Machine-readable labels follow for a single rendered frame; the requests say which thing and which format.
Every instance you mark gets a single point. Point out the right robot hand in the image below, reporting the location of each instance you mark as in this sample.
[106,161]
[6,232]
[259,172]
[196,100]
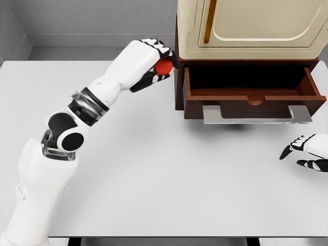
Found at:
[311,148]

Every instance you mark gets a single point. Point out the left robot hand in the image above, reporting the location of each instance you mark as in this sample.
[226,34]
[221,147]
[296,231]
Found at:
[133,61]

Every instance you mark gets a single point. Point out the red round switch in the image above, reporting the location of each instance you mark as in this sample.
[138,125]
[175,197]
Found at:
[163,66]

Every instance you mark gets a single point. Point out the brown wooden drawer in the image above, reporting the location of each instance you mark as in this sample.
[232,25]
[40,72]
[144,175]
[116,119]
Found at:
[252,92]

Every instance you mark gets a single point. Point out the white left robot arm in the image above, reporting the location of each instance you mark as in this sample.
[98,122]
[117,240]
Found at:
[46,164]

